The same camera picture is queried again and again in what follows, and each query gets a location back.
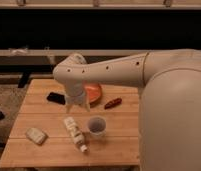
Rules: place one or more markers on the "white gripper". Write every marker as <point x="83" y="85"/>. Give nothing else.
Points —
<point x="75" y="94"/>

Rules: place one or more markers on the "dark red pepper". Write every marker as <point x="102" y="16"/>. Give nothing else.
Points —
<point x="113" y="103"/>

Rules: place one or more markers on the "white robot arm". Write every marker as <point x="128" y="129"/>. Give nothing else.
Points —
<point x="169" y="120"/>

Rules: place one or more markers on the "orange ceramic bowl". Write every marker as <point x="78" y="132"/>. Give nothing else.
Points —
<point x="94" y="92"/>

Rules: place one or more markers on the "black rectangular phone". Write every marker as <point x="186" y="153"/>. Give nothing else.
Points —
<point x="56" y="97"/>

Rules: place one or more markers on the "translucent plastic cup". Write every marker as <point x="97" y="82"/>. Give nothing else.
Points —
<point x="96" y="127"/>

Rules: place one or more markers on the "white plastic bottle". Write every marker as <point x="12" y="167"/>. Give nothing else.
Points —
<point x="76" y="134"/>

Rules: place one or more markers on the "wooden table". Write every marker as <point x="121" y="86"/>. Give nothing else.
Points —
<point x="119" y="146"/>

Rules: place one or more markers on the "long grey rail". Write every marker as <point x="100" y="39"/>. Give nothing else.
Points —
<point x="48" y="56"/>

